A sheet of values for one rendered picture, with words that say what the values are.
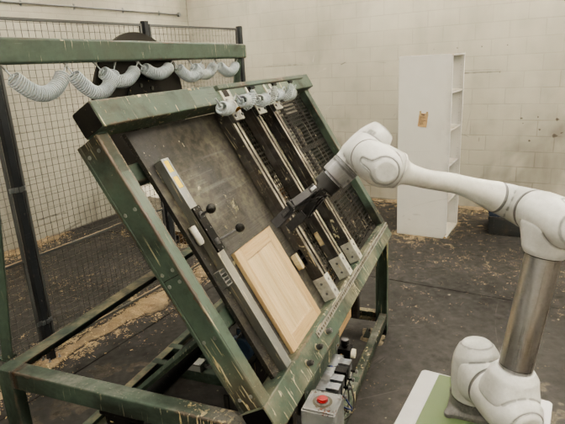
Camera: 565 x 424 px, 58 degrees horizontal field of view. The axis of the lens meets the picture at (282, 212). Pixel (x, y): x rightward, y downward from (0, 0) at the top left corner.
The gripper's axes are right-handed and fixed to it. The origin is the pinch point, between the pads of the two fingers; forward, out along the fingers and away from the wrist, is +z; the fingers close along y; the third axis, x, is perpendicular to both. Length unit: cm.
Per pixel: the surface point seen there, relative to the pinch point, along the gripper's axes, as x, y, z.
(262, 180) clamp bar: 48, 83, 9
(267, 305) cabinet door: -5, 54, 38
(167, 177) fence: 52, 21, 27
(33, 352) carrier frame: 55, 52, 143
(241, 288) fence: 4, 38, 36
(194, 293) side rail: 7.3, 10.7, 41.4
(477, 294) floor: -71, 338, -30
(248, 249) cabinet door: 19, 56, 29
